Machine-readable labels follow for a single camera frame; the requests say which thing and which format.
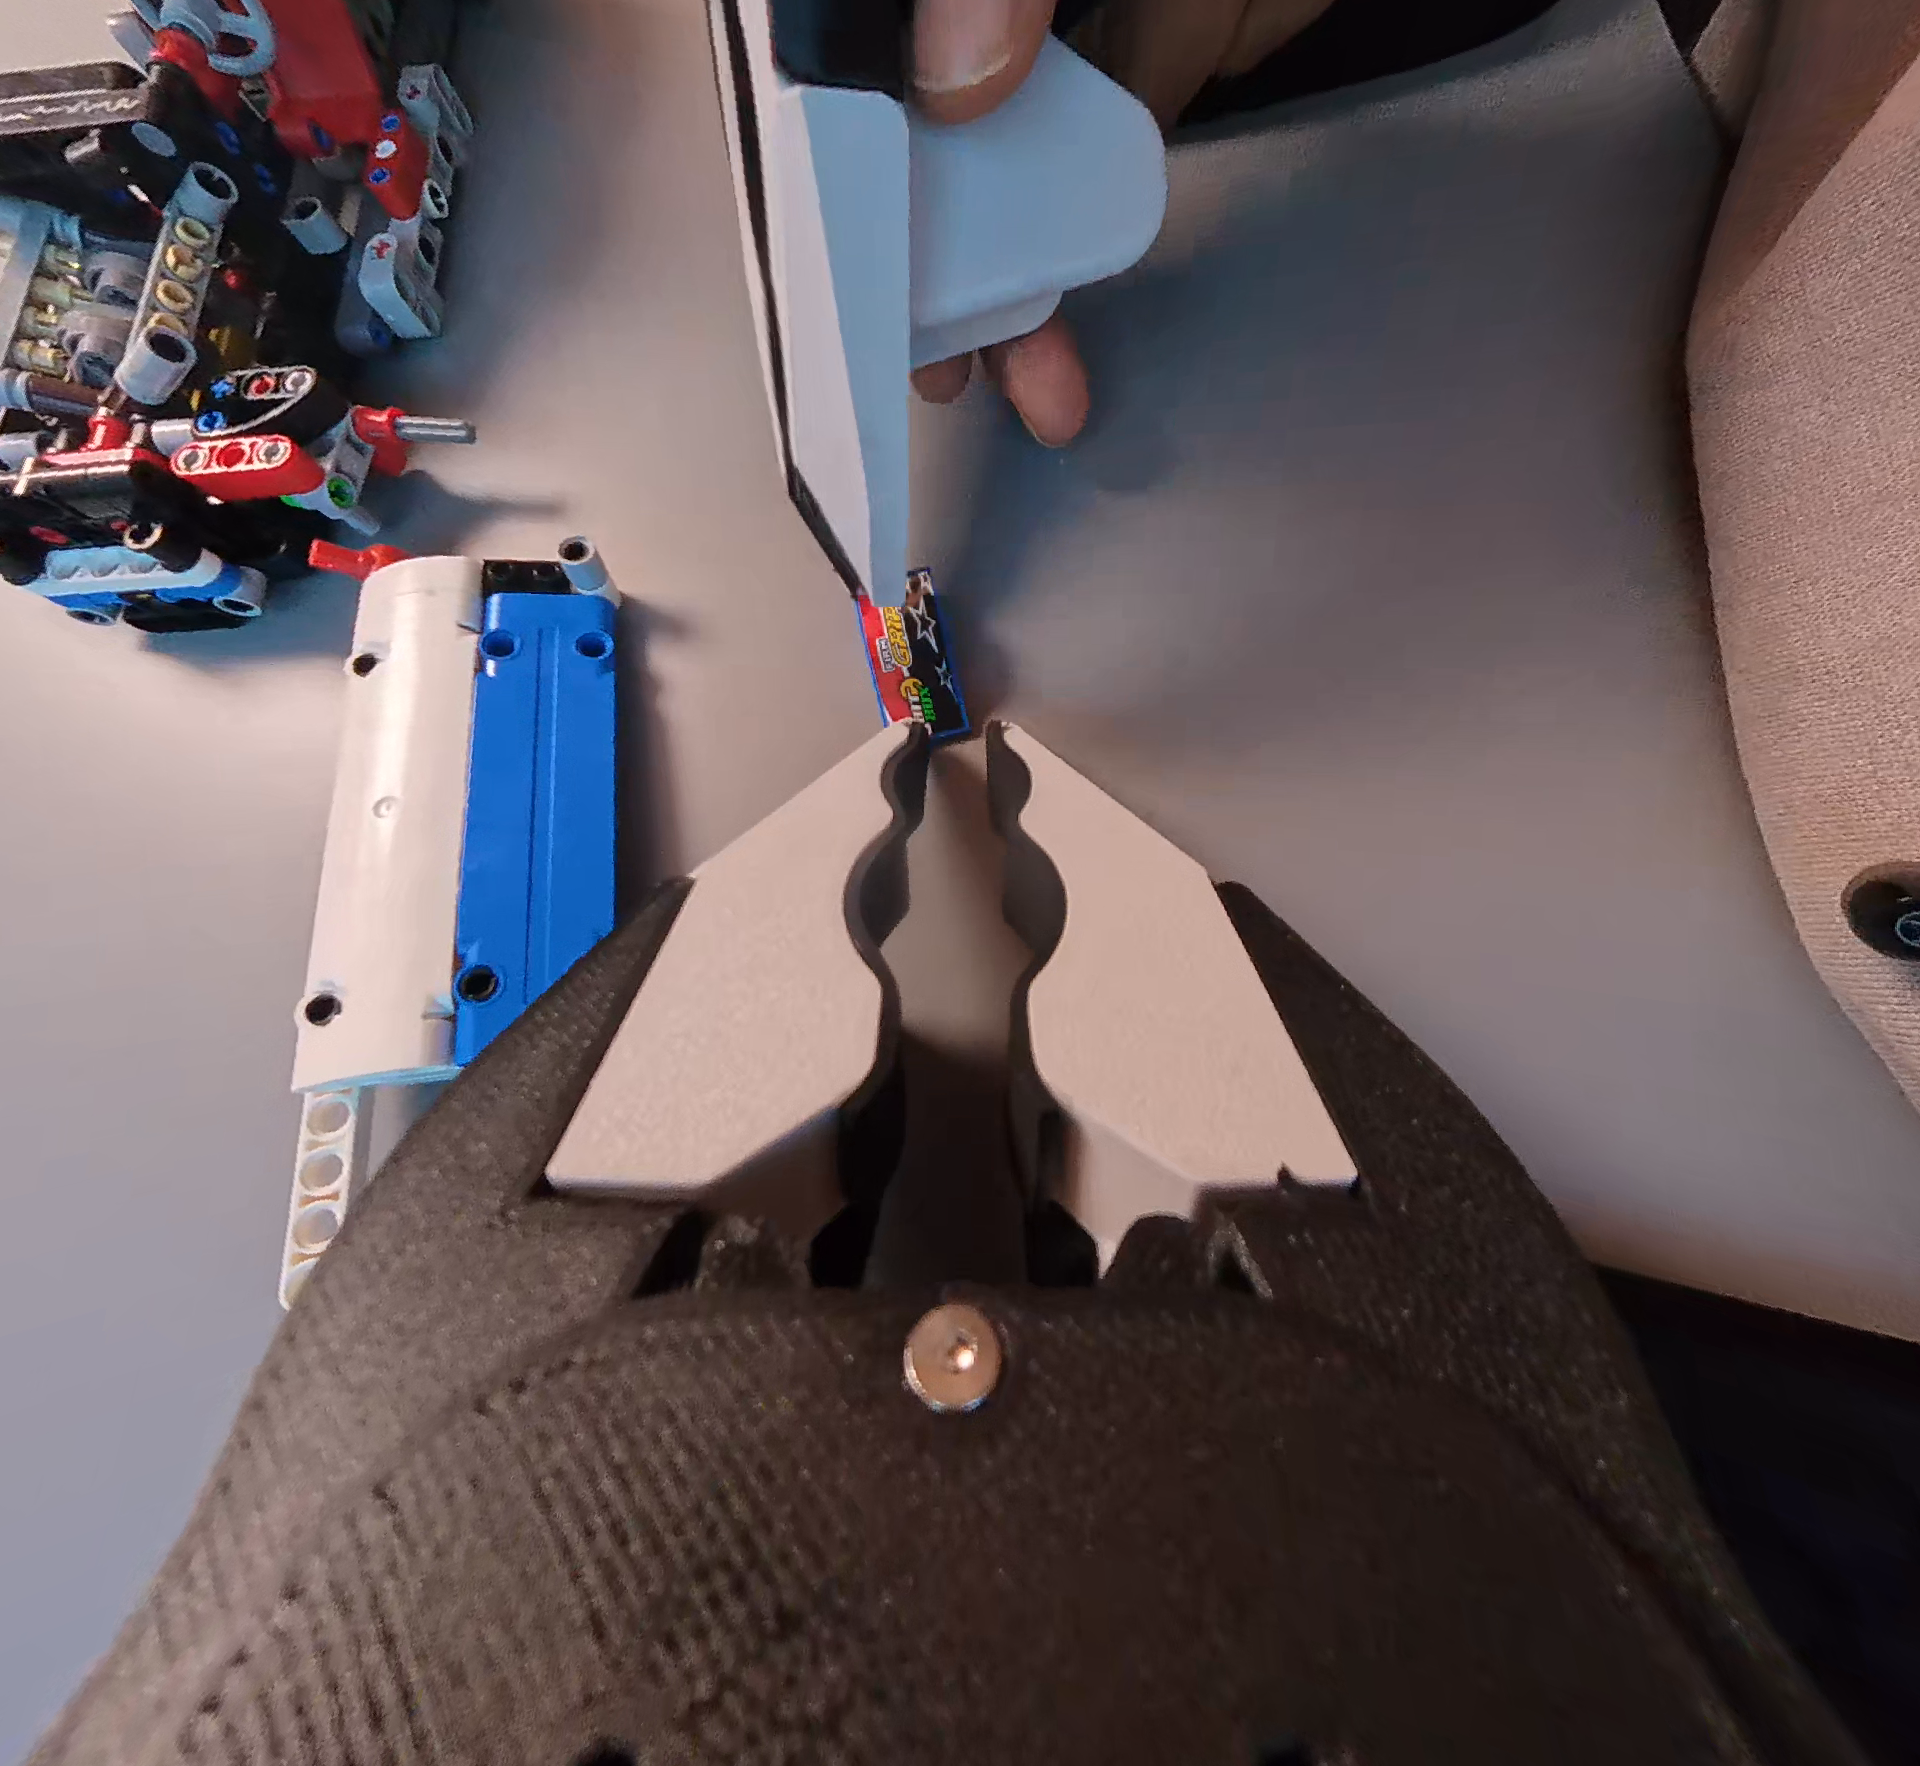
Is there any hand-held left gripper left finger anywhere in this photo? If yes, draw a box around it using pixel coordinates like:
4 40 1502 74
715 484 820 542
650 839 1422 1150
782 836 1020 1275
542 729 920 1200

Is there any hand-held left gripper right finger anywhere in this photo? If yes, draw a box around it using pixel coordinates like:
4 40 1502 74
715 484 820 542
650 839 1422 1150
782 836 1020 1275
983 719 1365 1279

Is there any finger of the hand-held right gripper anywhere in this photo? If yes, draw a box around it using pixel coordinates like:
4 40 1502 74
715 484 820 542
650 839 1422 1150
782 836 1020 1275
705 0 864 590
768 78 913 593

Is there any white and blue lego panel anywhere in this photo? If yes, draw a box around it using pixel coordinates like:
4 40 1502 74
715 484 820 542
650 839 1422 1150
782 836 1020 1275
276 534 625 1311

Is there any stickered blue lego tile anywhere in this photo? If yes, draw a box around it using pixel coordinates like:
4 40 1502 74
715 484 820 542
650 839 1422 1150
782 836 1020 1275
852 566 974 744

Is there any lego race car model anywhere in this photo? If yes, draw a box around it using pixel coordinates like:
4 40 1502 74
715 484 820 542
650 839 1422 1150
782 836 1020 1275
0 0 548 639

